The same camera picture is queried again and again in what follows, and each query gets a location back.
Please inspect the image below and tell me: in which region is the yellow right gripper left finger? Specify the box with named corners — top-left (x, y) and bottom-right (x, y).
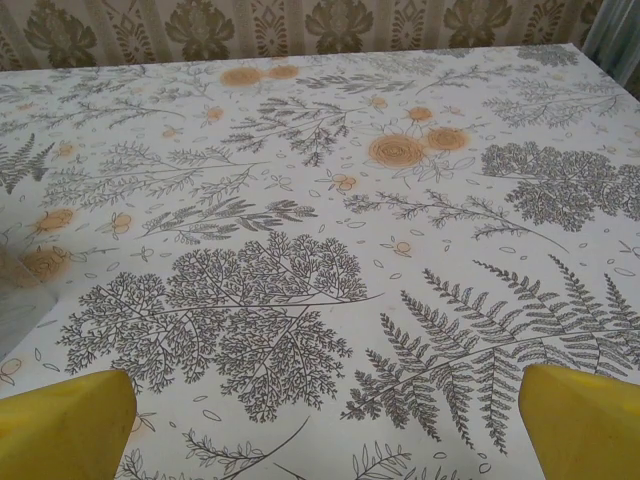
top-left (0, 369), bottom-right (139, 480)

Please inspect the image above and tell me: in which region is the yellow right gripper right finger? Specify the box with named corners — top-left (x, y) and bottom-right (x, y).
top-left (518, 363), bottom-right (640, 480)

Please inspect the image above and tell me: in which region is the floral tablecloth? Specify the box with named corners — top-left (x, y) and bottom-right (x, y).
top-left (0, 43), bottom-right (640, 480)

